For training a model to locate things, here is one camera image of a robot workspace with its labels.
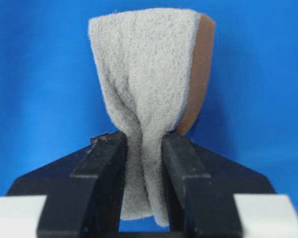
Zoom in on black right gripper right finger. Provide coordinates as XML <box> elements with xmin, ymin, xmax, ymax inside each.
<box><xmin>161</xmin><ymin>131</ymin><xmax>298</xmax><ymax>238</ymax></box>

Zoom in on grey brown sponge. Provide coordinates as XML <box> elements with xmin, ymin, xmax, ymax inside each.
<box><xmin>88</xmin><ymin>8</ymin><xmax>215</xmax><ymax>227</ymax></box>

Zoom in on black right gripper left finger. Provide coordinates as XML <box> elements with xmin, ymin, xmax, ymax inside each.
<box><xmin>0</xmin><ymin>131</ymin><xmax>127</xmax><ymax>238</ymax></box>

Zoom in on blue table cloth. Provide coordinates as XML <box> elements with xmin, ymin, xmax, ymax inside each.
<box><xmin>0</xmin><ymin>0</ymin><xmax>298</xmax><ymax>212</ymax></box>

